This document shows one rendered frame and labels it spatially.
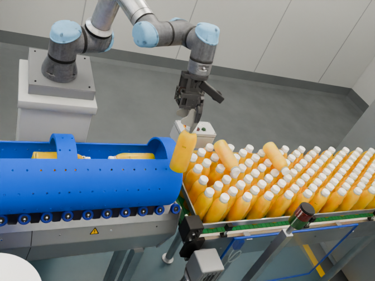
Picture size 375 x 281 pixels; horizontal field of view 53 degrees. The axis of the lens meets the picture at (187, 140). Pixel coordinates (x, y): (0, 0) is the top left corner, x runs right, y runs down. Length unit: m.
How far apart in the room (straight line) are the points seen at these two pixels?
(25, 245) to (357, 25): 5.00
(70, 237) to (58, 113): 0.53
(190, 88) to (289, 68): 4.30
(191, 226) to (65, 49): 0.88
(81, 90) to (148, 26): 0.66
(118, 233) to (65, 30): 0.85
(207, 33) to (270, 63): 4.12
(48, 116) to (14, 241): 0.54
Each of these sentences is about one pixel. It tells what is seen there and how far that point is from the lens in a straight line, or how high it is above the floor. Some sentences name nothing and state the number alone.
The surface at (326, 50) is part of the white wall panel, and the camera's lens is 5.64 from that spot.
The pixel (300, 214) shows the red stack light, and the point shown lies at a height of 1.23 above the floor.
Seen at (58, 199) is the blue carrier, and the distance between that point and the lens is 1.36.
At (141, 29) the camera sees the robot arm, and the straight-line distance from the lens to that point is 1.14.
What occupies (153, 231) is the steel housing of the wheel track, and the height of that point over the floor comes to 0.86.
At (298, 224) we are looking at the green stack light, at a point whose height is 1.19.
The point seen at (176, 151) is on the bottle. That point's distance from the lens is 1.35.
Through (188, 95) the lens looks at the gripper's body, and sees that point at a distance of 1.22.
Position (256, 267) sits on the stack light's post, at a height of 0.84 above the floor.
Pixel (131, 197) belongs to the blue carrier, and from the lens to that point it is 1.43.
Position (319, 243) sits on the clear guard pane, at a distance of 2.19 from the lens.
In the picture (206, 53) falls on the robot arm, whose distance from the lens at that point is 1.18.
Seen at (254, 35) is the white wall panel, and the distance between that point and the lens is 4.89.
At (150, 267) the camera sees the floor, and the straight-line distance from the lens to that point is 2.62.
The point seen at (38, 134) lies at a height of 0.96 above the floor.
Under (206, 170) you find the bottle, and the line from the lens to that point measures 1.75.
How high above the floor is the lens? 2.15
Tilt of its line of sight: 36 degrees down
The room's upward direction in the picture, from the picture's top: 24 degrees clockwise
